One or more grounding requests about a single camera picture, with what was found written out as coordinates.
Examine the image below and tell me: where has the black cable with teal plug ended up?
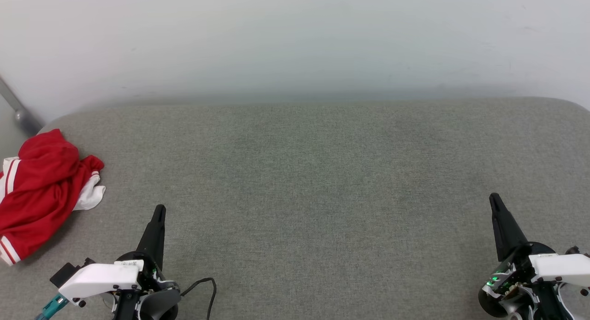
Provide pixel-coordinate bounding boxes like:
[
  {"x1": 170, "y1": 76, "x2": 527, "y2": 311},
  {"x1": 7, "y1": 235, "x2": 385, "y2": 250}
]
[{"x1": 36, "y1": 295, "x2": 70, "y2": 320}]

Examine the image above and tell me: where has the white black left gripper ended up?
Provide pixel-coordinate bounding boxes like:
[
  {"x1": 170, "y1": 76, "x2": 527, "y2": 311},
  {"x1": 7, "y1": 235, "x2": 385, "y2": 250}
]
[{"x1": 58, "y1": 204, "x2": 181, "y2": 320}]

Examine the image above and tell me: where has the thin black cable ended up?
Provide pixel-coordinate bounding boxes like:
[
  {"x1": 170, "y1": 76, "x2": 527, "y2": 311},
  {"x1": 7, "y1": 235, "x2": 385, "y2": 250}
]
[{"x1": 180, "y1": 277, "x2": 217, "y2": 320}]

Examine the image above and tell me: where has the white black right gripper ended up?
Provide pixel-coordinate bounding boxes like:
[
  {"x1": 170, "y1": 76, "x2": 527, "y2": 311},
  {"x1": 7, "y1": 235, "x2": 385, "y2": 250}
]
[{"x1": 478, "y1": 193, "x2": 590, "y2": 320}]

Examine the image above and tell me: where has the grey metal pole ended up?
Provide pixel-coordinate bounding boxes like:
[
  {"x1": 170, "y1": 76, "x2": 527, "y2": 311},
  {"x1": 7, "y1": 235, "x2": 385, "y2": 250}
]
[{"x1": 0, "y1": 76, "x2": 45, "y2": 137}]

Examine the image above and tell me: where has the red white basketball jersey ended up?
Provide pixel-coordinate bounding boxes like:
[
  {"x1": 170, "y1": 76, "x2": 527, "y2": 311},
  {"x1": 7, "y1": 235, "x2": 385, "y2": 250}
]
[{"x1": 0, "y1": 129, "x2": 106, "y2": 267}]

